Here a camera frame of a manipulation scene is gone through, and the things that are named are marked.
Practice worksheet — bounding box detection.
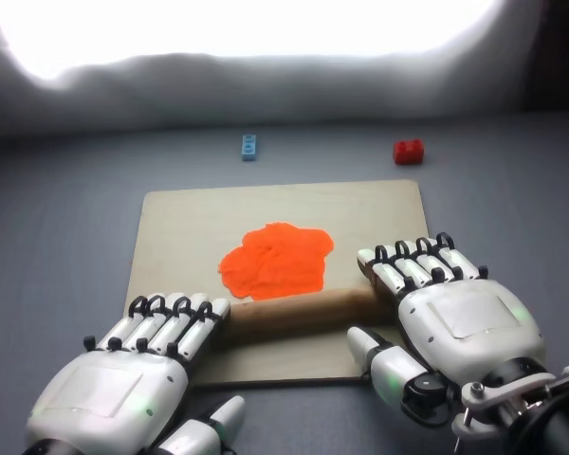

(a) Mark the grey table cloth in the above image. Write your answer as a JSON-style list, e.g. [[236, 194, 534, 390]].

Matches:
[[0, 116, 569, 455]]

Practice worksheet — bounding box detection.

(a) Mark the light wooden board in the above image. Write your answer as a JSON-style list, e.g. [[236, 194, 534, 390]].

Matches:
[[124, 178, 432, 388]]

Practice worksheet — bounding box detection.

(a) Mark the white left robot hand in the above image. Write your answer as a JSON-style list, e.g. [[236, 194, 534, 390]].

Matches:
[[26, 292, 247, 455]]

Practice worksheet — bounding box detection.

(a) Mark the orange play dough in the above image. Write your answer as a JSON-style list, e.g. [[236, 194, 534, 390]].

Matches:
[[217, 221, 337, 302]]

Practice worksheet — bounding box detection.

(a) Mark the light blue toy brick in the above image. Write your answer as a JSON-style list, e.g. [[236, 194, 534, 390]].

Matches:
[[241, 134, 261, 163]]

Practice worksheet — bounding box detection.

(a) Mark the wooden rolling pin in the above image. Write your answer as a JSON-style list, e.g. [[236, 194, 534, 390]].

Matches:
[[215, 287, 399, 350]]

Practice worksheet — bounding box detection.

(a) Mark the red toy brick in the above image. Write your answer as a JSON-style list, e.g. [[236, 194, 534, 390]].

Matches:
[[392, 138, 426, 167]]

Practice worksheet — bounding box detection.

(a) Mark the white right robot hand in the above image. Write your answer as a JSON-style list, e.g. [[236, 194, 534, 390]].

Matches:
[[345, 231, 548, 428]]

